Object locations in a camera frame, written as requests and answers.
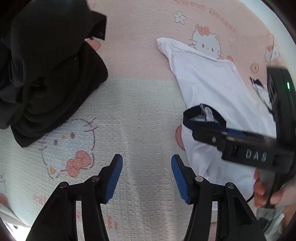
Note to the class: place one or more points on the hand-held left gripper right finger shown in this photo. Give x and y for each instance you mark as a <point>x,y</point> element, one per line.
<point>180,178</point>

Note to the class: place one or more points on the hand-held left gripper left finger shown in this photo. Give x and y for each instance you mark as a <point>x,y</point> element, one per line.
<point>114,178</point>

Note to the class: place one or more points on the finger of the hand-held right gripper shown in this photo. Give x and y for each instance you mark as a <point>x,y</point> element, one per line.
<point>242,135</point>
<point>208,138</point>

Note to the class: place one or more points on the white navy-trimmed t-shirt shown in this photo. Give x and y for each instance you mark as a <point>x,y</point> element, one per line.
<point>208,81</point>

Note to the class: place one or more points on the person's right hand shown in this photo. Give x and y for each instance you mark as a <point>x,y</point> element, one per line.
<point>260,194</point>

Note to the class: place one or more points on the white cartoon print garment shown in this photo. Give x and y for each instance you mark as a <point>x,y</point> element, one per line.
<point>262,96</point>

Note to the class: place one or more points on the pink cat print sofa cover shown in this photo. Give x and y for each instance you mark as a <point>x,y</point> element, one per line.
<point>138,104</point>

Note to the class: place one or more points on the black garment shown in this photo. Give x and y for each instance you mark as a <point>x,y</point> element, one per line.
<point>46,69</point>

